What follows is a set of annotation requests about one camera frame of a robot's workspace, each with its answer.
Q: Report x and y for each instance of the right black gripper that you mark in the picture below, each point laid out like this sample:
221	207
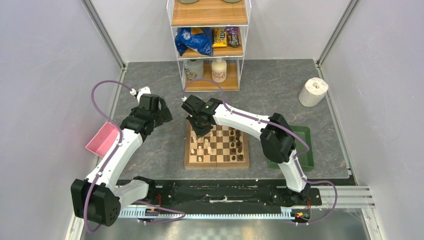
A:
199	132

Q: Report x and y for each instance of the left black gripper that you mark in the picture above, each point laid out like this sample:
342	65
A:
165	116

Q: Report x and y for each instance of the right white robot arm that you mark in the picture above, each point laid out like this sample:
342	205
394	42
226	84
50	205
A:
276	137

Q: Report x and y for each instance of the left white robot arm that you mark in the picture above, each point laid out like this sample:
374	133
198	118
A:
95	199

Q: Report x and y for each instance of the wooden chess board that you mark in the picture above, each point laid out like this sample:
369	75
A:
218	149

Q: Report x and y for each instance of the grey bottle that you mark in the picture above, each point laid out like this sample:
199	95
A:
194	69

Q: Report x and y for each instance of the cream bottle pink lettering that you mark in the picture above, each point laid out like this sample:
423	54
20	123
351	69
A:
219	70

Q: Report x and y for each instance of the pink tray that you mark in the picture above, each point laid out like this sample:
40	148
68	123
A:
103	140

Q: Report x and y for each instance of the blue snack bag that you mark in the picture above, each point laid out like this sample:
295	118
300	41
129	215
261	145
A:
198	39

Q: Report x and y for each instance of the yellow candy bag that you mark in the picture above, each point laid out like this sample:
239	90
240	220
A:
219	37

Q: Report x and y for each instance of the brown candy bag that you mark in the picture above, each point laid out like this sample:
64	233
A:
233	39

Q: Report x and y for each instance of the white paper towel roll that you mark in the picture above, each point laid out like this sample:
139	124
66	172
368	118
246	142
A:
313	91

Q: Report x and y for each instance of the white wire wooden shelf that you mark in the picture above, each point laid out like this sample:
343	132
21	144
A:
211	13

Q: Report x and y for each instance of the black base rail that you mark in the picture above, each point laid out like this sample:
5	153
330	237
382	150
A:
233	196

